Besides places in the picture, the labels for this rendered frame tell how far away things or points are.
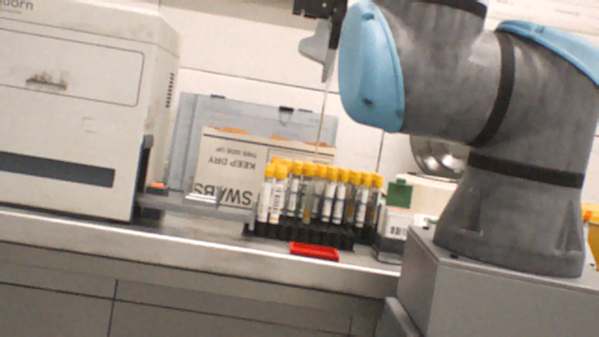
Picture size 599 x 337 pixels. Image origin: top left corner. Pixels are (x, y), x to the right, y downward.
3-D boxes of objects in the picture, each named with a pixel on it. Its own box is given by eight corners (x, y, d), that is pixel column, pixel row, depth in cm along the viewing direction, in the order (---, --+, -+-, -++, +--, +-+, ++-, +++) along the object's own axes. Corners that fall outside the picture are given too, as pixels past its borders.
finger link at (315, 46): (293, 77, 126) (302, 18, 126) (330, 83, 126) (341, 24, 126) (293, 75, 123) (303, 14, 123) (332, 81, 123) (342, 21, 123)
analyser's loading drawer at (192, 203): (108, 207, 115) (113, 170, 115) (117, 202, 122) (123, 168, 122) (253, 229, 116) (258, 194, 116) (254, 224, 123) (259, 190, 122)
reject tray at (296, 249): (289, 254, 112) (290, 248, 112) (289, 246, 119) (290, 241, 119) (338, 262, 113) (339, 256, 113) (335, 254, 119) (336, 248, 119)
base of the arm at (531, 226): (594, 288, 76) (619, 183, 75) (431, 251, 78) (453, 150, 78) (569, 260, 91) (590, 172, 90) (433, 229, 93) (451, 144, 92)
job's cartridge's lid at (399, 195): (389, 175, 126) (388, 176, 126) (385, 206, 125) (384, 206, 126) (415, 180, 126) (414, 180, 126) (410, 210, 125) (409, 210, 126)
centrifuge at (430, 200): (383, 243, 140) (395, 173, 140) (387, 227, 170) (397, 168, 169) (525, 270, 138) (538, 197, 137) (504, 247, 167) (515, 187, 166)
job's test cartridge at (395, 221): (381, 250, 121) (388, 208, 121) (377, 245, 126) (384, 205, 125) (408, 255, 121) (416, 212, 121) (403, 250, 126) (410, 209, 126)
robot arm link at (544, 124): (612, 181, 79) (646, 41, 78) (484, 157, 76) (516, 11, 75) (549, 165, 91) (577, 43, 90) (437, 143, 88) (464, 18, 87)
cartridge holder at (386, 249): (377, 261, 119) (381, 237, 119) (370, 252, 128) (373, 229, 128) (414, 267, 119) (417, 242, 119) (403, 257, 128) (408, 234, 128)
